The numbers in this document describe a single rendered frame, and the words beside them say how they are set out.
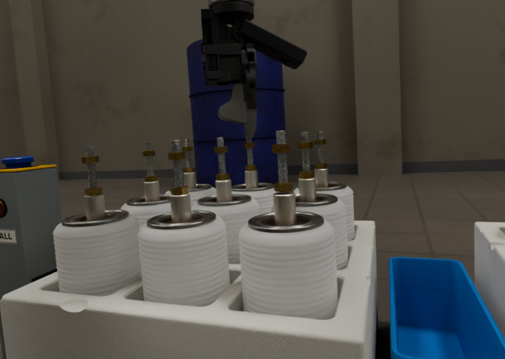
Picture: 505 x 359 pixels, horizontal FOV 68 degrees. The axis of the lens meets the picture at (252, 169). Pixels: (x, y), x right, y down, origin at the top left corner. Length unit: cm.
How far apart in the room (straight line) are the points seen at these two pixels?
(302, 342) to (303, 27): 289
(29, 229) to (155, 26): 319
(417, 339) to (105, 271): 48
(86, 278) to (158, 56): 324
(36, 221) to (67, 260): 16
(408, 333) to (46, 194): 61
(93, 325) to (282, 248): 21
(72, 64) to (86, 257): 388
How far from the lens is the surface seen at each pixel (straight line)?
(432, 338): 71
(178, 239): 38
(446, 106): 295
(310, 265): 35
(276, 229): 34
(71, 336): 46
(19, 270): 62
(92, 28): 415
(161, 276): 40
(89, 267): 46
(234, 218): 49
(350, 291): 40
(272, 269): 35
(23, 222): 60
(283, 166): 37
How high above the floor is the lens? 34
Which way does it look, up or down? 5 degrees down
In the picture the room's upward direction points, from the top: 4 degrees counter-clockwise
